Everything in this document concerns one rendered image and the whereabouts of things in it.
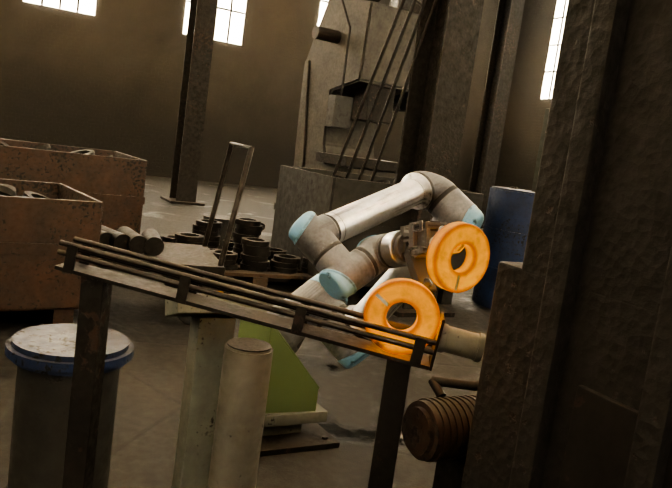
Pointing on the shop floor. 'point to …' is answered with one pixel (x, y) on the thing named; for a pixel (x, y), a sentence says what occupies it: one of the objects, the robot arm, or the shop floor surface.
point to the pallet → (248, 254)
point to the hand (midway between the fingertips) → (459, 248)
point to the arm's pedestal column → (295, 439)
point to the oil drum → (504, 234)
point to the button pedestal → (200, 389)
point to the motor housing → (440, 435)
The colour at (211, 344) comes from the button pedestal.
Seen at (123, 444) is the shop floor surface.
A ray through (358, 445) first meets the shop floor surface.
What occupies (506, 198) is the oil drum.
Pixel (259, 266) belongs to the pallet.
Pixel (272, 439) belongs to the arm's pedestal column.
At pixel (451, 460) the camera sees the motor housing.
